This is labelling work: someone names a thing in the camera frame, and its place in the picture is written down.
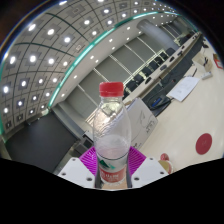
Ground flat round red coaster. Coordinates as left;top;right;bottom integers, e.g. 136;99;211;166
195;132;213;156

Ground clear red-capped water bottle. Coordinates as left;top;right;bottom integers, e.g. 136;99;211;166
92;81;133;185

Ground red and cream mug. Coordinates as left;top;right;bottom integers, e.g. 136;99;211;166
158;152;175;175

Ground white paper sheets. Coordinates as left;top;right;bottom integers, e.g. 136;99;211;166
166;76;200;103

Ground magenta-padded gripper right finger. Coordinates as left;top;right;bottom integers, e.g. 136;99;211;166
124;145;169;190

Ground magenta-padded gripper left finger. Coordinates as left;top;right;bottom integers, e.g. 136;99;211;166
57;146;100;190

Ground white cardboard box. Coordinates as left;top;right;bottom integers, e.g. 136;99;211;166
126;97;159;150

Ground black bag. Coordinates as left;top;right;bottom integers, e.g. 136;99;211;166
148;94;172;111

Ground white remote control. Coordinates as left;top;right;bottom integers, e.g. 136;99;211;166
200;71;214;81

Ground row of black office chairs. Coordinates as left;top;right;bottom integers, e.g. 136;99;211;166
124;33;198;98

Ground small beige cardboard box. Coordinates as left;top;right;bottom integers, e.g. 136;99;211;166
194;53;214;73

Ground long curved conference desk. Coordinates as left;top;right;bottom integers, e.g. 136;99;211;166
123;31;205;108

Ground group of ceiling lights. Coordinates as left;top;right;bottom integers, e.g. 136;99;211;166
0;0;178;125

